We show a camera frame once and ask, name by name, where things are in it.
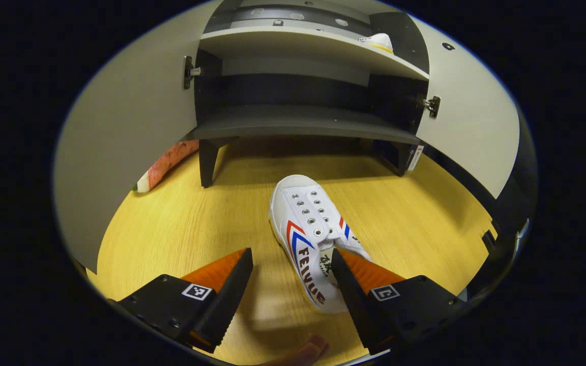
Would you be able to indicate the white canvas shoe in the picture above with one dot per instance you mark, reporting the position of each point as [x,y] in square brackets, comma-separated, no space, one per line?
[380,41]
[303,213]

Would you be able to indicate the watermelon slice plush toy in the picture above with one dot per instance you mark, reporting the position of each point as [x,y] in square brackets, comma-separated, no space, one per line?
[168,162]

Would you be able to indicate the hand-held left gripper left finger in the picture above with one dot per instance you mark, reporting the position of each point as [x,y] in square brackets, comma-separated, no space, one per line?
[229,305]

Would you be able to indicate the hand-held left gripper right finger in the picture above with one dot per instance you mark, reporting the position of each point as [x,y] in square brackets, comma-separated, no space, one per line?
[354,305]

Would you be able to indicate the black table clamp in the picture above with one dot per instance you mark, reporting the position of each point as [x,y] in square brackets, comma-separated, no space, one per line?
[489,240]

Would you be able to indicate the white shoe cabinet door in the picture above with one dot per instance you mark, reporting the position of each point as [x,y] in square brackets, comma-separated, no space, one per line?
[471,117]
[120,127]

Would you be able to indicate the white shoe cabinet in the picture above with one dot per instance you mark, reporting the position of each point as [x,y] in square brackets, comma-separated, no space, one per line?
[298,122]

